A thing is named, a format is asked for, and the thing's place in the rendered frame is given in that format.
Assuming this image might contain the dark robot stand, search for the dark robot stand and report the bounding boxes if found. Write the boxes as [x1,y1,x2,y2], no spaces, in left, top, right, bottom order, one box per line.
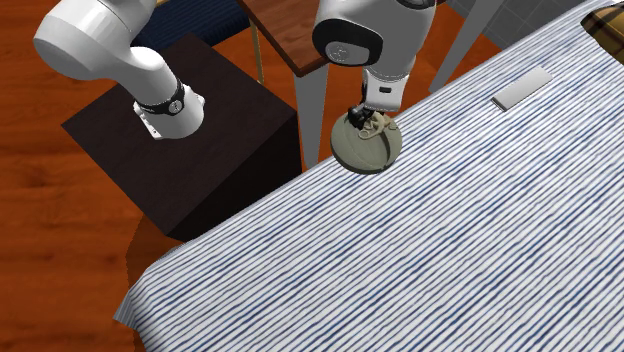
[61,32,304,244]

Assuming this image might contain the bed with blue striped cover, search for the bed with blue striped cover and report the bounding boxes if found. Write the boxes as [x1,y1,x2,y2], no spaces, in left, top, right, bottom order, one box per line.
[112,0,624,352]

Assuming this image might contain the chair with dark blue seat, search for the chair with dark blue seat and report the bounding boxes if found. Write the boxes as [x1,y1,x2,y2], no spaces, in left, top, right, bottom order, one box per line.
[130,0,265,85]

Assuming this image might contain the brown table with grey legs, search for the brown table with grey legs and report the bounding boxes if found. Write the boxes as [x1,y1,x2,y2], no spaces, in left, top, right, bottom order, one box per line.
[236,0,506,171]

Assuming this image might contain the grey flat remote control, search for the grey flat remote control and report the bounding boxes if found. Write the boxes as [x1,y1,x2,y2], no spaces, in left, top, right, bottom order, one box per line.
[490,66,555,113]

